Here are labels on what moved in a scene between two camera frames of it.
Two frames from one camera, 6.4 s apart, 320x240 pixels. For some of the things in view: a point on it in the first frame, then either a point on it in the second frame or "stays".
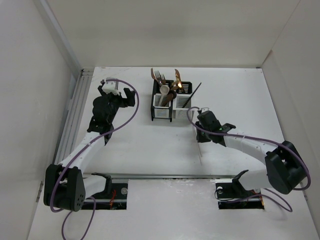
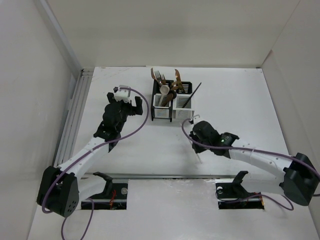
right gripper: x=200 y=138 → x=197 y=149
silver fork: x=158 y=75 stays
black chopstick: x=187 y=101 stays
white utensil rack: x=183 y=109 stays
